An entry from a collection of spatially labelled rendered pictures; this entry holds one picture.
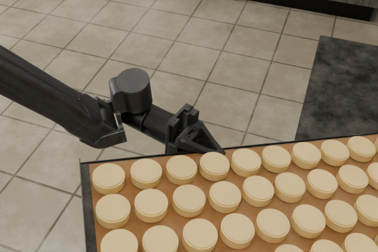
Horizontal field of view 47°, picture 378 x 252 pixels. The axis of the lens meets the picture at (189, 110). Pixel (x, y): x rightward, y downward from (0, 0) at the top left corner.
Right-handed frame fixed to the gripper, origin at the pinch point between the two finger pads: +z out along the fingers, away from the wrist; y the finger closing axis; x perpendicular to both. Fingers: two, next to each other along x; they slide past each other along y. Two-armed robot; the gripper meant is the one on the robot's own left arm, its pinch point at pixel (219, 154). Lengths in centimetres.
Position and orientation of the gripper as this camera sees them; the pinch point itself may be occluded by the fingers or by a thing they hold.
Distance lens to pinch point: 75.9
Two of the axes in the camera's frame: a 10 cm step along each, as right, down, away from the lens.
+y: -0.9, 7.4, 6.6
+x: -5.2, 5.3, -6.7
